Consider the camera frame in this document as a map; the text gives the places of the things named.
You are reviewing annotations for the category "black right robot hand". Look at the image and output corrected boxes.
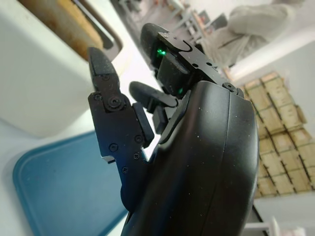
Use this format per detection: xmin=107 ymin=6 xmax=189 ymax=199
xmin=87 ymin=23 xmax=259 ymax=236

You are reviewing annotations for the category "person in beige jacket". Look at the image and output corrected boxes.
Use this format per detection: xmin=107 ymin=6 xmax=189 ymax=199
xmin=201 ymin=0 xmax=296 ymax=67

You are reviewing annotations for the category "cream two-slot toaster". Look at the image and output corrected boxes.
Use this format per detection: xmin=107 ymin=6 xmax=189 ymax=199
xmin=0 ymin=0 xmax=124 ymax=138

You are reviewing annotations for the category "white box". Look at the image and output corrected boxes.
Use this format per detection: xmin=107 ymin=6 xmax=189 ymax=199
xmin=253 ymin=216 xmax=306 ymax=236

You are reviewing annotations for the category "blue plastic tray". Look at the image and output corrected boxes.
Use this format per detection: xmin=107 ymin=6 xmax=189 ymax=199
xmin=12 ymin=130 xmax=128 ymax=236

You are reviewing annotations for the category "black monitor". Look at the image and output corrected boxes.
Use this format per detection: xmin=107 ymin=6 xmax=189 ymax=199
xmin=211 ymin=13 xmax=228 ymax=30

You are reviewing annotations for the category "cluttered workbench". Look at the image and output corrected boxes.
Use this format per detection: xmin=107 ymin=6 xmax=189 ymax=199
xmin=169 ymin=0 xmax=227 ymax=37

